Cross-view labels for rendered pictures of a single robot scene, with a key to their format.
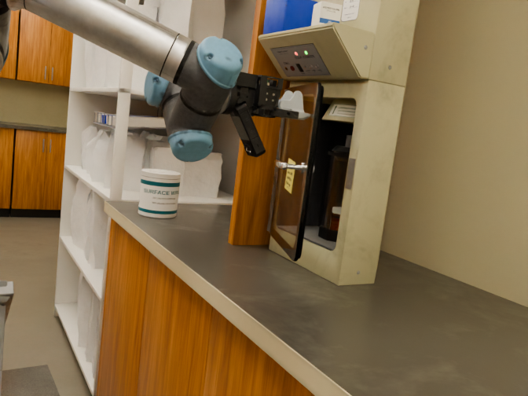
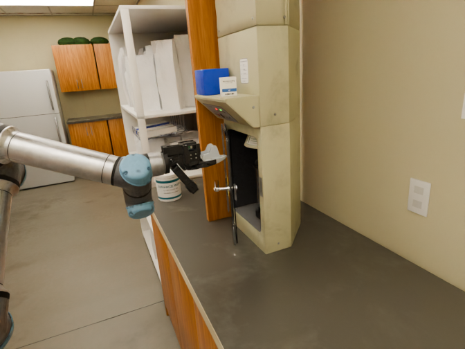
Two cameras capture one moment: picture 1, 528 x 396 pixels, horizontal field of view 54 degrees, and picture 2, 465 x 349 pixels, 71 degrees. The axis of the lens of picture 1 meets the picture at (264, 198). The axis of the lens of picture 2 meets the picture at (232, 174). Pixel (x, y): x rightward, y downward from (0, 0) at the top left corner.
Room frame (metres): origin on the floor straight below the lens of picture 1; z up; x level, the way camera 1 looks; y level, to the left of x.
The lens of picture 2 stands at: (0.12, -0.25, 1.59)
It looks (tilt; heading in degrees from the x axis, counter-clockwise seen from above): 18 degrees down; 9
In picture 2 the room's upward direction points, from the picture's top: 4 degrees counter-clockwise
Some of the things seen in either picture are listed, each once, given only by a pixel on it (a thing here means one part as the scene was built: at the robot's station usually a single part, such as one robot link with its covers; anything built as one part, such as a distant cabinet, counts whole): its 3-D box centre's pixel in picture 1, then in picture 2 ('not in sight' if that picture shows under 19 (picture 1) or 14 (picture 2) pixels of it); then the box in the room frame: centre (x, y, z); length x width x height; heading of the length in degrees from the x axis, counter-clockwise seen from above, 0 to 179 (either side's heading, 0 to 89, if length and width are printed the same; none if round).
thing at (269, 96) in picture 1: (250, 96); (181, 157); (1.08, 0.05, 1.34); 0.12 x 0.08 x 0.09; 121
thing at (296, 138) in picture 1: (291, 167); (228, 181); (1.27, -0.06, 1.19); 0.30 x 0.01 x 0.40; 12
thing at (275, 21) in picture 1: (291, 19); (212, 82); (1.35, -0.01, 1.56); 0.10 x 0.10 x 0.09; 31
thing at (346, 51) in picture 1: (309, 55); (224, 109); (1.27, -0.06, 1.46); 0.32 x 0.11 x 0.10; 31
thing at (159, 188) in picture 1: (159, 192); (168, 185); (1.73, 0.35, 1.02); 0.13 x 0.13 x 0.15
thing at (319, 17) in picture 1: (325, 18); (228, 86); (1.22, -0.09, 1.54); 0.05 x 0.05 x 0.06; 16
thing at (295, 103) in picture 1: (296, 104); (214, 154); (1.12, -0.04, 1.33); 0.09 x 0.03 x 0.06; 121
